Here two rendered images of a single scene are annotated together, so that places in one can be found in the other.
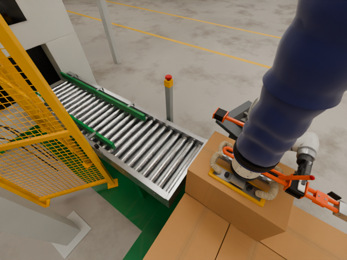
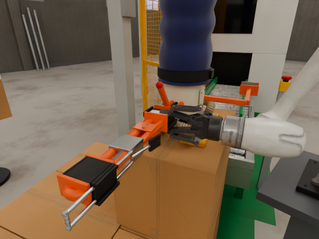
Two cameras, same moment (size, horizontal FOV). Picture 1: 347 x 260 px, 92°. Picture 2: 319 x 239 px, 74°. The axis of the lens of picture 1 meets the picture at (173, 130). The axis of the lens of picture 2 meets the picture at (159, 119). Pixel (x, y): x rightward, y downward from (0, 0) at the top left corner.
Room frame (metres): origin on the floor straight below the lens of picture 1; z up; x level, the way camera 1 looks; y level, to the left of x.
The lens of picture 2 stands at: (0.18, -1.28, 1.36)
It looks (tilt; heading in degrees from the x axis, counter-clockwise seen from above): 23 degrees down; 78
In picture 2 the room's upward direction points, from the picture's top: straight up
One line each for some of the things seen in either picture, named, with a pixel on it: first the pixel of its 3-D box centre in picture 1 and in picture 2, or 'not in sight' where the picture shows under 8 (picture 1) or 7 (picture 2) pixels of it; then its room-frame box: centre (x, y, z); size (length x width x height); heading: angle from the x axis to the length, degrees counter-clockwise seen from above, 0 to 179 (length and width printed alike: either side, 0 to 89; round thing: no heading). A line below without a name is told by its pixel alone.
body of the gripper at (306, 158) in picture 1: (303, 164); (206, 127); (0.45, -0.74, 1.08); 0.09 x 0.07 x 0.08; 145
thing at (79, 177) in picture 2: not in sight; (88, 177); (0.12, -0.92, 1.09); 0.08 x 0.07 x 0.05; 54
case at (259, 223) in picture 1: (235, 183); (182, 161); (0.48, -0.45, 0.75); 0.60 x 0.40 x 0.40; 54
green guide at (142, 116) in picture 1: (99, 91); (247, 95); (1.79, 0.96, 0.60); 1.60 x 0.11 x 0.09; 55
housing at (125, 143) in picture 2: (344, 212); (126, 149); (0.20, -0.81, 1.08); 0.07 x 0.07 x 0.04; 54
